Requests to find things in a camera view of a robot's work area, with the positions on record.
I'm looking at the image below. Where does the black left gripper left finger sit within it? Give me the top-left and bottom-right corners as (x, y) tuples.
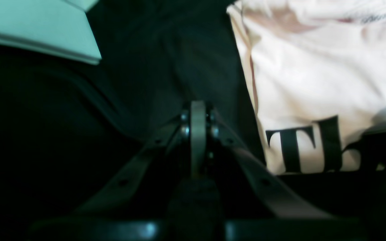
(29, 101), (200, 241)

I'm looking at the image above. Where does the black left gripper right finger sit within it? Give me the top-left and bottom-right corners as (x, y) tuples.
(198, 101), (367, 241)

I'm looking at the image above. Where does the pink T-shirt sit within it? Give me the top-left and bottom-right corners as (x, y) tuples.
(227, 0), (386, 174)

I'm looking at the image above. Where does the black table cloth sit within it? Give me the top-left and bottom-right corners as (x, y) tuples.
(0, 0), (386, 241)

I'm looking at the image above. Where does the white box right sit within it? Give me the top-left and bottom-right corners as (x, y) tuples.
(0, 0), (102, 65)

